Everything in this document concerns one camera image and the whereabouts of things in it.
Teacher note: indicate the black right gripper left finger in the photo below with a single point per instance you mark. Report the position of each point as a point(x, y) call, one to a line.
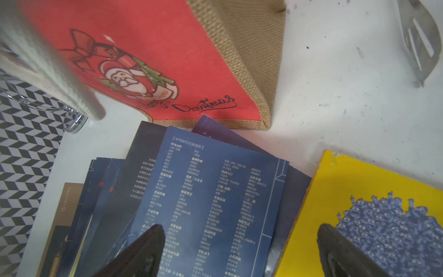
point(141, 259)

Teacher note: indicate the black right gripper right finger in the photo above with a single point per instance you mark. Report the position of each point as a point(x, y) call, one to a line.
point(340, 258)

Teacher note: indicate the blue book with text list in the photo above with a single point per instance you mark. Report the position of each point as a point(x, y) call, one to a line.
point(217, 203)

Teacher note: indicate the red burlap Christmas bag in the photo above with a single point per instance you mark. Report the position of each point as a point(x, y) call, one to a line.
point(173, 61)

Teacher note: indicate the yellow book blue illustration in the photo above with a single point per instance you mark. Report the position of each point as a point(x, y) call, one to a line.
point(395, 221)

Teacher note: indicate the dark blue book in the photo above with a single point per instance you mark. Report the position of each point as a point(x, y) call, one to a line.
point(101, 170)

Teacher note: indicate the chrome wire jewelry stand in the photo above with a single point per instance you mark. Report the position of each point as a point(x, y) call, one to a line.
point(31, 97)

